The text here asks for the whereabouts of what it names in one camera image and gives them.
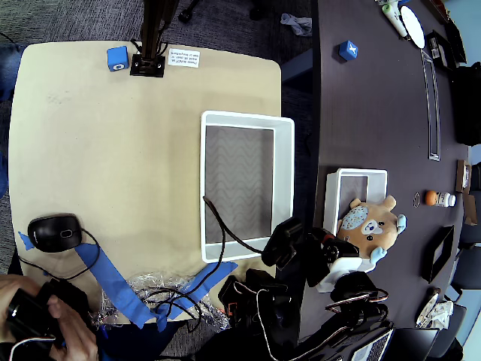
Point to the tan plush bear toy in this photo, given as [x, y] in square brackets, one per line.
[370, 222]

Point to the silver laptop keyboard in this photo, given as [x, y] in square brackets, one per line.
[376, 344]

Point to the brown cardboard box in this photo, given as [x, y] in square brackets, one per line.
[463, 176]

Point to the small white plastic bin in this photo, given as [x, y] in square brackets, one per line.
[332, 199]

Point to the blue tape strips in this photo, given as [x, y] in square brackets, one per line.
[98, 255]

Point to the black chair caster base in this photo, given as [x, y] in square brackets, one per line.
[188, 13]

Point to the white round plate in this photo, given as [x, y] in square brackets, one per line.
[412, 26]

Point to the person's left hand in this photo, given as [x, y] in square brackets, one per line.
[17, 284]

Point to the black computer mouse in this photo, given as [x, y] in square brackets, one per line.
[54, 233]

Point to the person's right hand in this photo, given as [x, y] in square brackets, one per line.
[77, 338]

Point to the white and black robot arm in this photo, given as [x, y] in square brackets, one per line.
[351, 286]

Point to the white green bottle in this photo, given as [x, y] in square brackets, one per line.
[394, 19]

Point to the small blue tape piece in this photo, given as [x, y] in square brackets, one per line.
[25, 240]

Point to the white pill bottle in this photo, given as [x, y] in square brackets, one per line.
[445, 199]

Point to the orange ball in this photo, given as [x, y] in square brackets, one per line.
[431, 197]

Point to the blue denim fabric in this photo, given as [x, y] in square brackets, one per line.
[9, 71]

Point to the large white plastic bin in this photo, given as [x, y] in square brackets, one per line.
[285, 180]

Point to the clear crumpled plastic wrap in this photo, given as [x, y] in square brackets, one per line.
[150, 282]

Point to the black rectangular tray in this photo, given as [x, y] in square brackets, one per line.
[432, 263]

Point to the white printed paper label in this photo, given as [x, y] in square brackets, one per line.
[183, 58]

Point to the grey cloth rag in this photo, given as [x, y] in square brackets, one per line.
[298, 23]

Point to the crumpled white paper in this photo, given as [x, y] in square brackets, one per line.
[443, 314]

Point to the black flat boxes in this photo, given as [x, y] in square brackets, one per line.
[447, 45]

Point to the black webcam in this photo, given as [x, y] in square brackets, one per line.
[282, 242]

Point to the long blue tape strip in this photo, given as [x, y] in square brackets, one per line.
[112, 286]

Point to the black laptop lid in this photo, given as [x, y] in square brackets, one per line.
[415, 342]

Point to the black camera stand post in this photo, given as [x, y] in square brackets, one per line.
[152, 34]

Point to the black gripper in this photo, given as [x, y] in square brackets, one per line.
[335, 250]

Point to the black pouch orange print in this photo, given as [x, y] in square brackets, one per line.
[244, 301]

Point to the blue cube white X mark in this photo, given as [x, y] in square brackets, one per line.
[347, 49]

